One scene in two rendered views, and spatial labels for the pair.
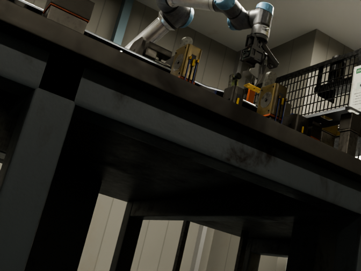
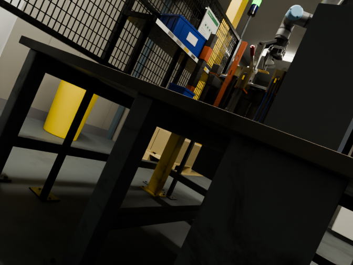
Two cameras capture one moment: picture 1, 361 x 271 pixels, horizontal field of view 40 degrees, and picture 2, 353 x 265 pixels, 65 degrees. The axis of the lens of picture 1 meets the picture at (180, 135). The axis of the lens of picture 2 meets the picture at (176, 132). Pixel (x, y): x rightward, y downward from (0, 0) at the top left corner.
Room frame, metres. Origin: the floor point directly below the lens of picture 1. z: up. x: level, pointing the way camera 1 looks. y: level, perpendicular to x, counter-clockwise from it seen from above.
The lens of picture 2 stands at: (2.96, 1.01, 0.61)
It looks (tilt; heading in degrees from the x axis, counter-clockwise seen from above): 1 degrees down; 239
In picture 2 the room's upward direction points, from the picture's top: 25 degrees clockwise
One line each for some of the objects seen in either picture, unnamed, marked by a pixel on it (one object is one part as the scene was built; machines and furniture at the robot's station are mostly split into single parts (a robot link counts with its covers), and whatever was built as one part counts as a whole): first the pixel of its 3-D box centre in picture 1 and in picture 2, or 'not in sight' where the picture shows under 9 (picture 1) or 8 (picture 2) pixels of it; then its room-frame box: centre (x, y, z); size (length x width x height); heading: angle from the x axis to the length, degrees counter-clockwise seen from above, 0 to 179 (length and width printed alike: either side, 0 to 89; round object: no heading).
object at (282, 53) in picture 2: (255, 50); (278, 48); (1.83, -0.22, 1.27); 0.09 x 0.08 x 0.12; 117
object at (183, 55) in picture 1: (179, 97); not in sight; (1.50, 0.03, 0.87); 0.12 x 0.07 x 0.35; 27
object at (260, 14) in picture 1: (262, 17); (288, 22); (1.84, -0.22, 1.43); 0.09 x 0.08 x 0.11; 51
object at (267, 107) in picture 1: (268, 133); not in sight; (1.63, -0.29, 0.87); 0.12 x 0.07 x 0.35; 27
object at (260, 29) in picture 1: (260, 33); (282, 35); (1.84, -0.22, 1.35); 0.08 x 0.08 x 0.05
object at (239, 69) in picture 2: not in sight; (226, 96); (2.00, -0.25, 0.88); 0.04 x 0.04 x 0.37; 27
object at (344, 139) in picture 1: (346, 155); not in sight; (1.59, -0.55, 0.84); 0.05 x 0.05 x 0.29; 27
